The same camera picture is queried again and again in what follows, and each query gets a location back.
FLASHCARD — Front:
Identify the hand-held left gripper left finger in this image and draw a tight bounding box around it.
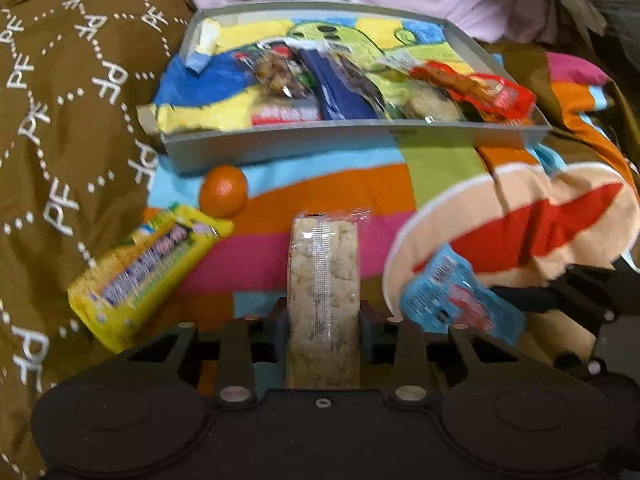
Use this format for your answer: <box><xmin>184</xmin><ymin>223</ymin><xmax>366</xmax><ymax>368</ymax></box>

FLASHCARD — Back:
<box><xmin>120</xmin><ymin>300</ymin><xmax>291</xmax><ymax>408</ymax></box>

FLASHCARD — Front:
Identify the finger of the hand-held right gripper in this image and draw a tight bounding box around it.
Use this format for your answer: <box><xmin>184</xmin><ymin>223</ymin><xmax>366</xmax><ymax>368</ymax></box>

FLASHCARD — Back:
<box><xmin>492</xmin><ymin>260</ymin><xmax>640</xmax><ymax>321</ymax></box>

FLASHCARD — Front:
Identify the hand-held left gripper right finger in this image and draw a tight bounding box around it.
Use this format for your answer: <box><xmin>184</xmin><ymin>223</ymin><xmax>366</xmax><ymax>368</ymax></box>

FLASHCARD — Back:
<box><xmin>359</xmin><ymin>300</ymin><xmax>523</xmax><ymax>406</ymax></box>

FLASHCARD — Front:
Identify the rice cracker bar clear wrapper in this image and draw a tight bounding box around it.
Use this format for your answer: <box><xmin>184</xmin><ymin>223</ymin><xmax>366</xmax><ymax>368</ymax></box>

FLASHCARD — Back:
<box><xmin>285</xmin><ymin>208</ymin><xmax>372</xmax><ymax>391</ymax></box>

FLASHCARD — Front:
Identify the light blue snack packet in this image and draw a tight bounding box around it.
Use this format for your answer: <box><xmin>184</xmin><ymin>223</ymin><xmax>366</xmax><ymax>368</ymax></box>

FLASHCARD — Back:
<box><xmin>399</xmin><ymin>244</ymin><xmax>527</xmax><ymax>347</ymax></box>

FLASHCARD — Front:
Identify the grey tray with cartoon print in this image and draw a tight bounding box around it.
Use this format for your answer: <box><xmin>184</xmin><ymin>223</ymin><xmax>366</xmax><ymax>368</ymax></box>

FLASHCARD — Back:
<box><xmin>137</xmin><ymin>2</ymin><xmax>553</xmax><ymax>173</ymax></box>

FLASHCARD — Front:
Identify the red packet with brown snack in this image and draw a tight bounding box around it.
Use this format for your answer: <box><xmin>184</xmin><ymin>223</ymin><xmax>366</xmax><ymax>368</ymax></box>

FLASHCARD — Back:
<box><xmin>410</xmin><ymin>61</ymin><xmax>537</xmax><ymax>127</ymax></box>

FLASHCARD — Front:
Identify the round cookie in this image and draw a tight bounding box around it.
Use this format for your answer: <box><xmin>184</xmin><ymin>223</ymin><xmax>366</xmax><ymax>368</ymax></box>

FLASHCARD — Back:
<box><xmin>385</xmin><ymin>57</ymin><xmax>468</xmax><ymax>123</ymax></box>

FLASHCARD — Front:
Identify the red nut snack packet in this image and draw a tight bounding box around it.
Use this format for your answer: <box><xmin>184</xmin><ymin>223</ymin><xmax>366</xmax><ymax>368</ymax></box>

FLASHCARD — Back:
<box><xmin>237</xmin><ymin>49</ymin><xmax>323</xmax><ymax>127</ymax></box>

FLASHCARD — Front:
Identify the dark blue snack bar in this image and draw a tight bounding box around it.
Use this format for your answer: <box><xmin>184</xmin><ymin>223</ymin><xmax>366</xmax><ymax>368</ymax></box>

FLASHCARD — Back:
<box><xmin>332</xmin><ymin>51</ymin><xmax>393</xmax><ymax>118</ymax></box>

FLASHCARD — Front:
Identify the yellow snack packet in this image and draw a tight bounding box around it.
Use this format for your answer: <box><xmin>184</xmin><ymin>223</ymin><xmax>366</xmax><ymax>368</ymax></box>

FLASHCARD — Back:
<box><xmin>67</xmin><ymin>203</ymin><xmax>235</xmax><ymax>354</ymax></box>

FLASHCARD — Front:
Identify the orange fruit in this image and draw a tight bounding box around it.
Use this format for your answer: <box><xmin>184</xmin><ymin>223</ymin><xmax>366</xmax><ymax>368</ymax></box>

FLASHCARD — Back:
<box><xmin>199</xmin><ymin>165</ymin><xmax>249</xmax><ymax>219</ymax></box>

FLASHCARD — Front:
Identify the colourful printed blanket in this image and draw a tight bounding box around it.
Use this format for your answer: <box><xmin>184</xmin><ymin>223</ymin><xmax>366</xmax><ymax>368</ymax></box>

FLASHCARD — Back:
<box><xmin>145</xmin><ymin>42</ymin><xmax>640</xmax><ymax>391</ymax></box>

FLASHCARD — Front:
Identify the brown patterned blanket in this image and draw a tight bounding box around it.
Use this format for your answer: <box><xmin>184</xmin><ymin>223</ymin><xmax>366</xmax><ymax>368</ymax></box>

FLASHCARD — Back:
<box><xmin>0</xmin><ymin>0</ymin><xmax>201</xmax><ymax>480</ymax></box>

